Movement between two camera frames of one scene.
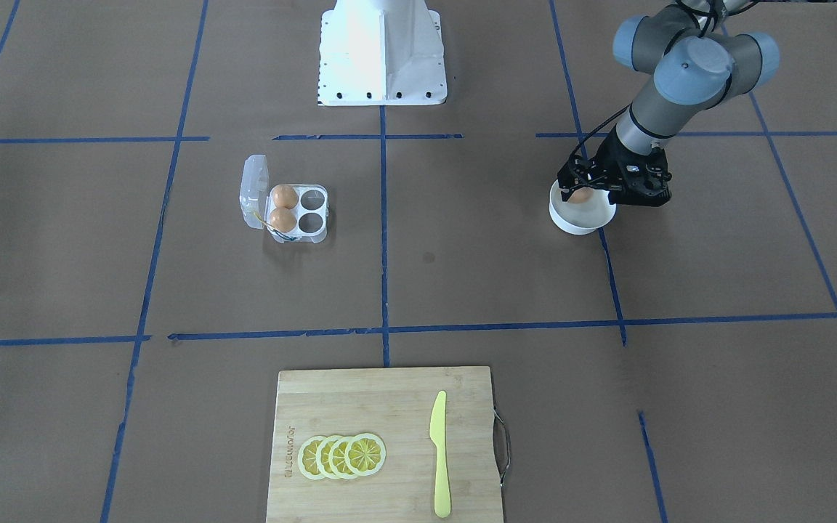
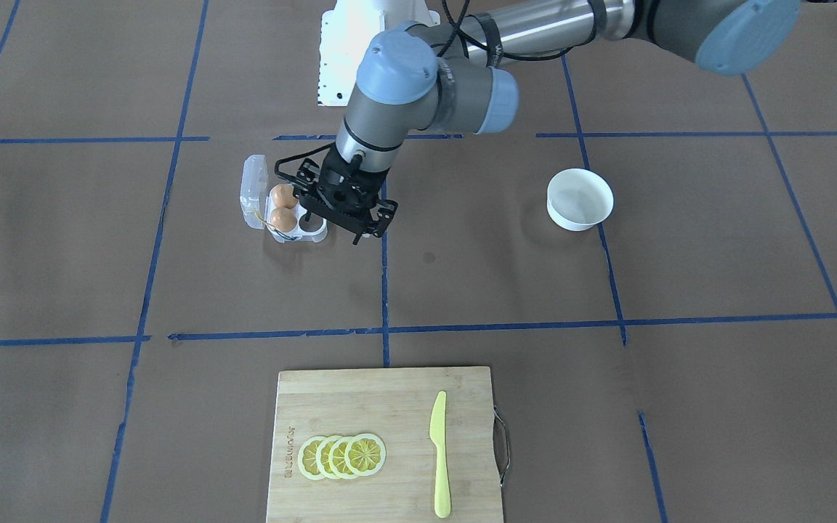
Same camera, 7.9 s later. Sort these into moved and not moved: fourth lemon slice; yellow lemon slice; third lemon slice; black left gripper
Moved: black left gripper
Not moved: fourth lemon slice; third lemon slice; yellow lemon slice
